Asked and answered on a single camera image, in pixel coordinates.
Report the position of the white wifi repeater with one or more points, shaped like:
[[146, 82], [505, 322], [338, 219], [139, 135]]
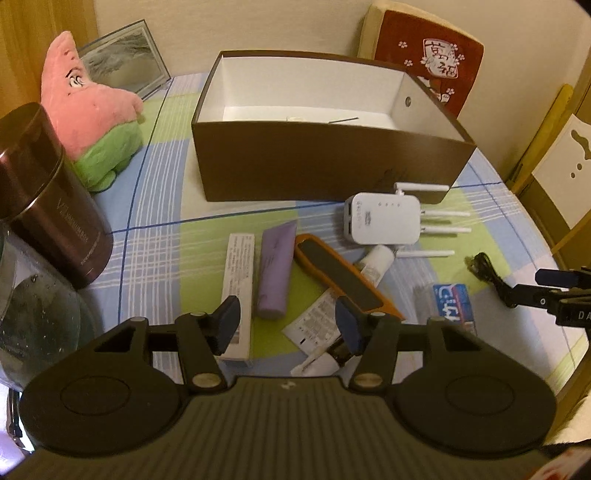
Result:
[[383, 217]]

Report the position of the brown metal canister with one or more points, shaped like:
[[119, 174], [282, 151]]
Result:
[[46, 207]]

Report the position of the wooden panel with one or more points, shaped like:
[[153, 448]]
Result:
[[27, 46]]

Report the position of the framed landscape picture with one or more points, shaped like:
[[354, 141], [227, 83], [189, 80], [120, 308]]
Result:
[[124, 60]]

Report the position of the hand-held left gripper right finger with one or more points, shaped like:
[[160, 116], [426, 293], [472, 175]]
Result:
[[347, 324]]

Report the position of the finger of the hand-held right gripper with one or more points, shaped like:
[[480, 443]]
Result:
[[540, 300], [549, 276]]

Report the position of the brown cardboard box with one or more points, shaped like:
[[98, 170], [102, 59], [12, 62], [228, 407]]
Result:
[[300, 161]]

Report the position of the orange foot file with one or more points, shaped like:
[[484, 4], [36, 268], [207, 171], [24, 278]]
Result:
[[332, 267]]

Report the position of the red lucky cat cushion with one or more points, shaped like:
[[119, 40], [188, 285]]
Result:
[[397, 37]]

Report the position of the small white tube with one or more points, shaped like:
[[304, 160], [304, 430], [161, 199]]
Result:
[[314, 364]]

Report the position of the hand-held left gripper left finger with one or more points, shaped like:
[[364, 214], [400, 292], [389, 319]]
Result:
[[229, 319]]

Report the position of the long white carton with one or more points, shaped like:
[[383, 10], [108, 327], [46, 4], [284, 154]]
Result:
[[238, 267]]

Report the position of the blue gum pack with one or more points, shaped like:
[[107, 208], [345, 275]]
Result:
[[455, 300]]

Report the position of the pink starfish plush toy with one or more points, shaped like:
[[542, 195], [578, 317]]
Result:
[[92, 106]]

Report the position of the plaid tablecloth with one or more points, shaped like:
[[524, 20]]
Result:
[[184, 217]]

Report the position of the small white bottle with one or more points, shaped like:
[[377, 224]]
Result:
[[376, 263]]

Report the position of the purple tube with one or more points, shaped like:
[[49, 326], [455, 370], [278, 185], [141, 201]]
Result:
[[272, 272]]

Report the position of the yellow flat board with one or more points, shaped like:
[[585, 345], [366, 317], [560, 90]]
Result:
[[545, 134]]

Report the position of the white card with brown spots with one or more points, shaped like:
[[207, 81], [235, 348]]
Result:
[[568, 184]]

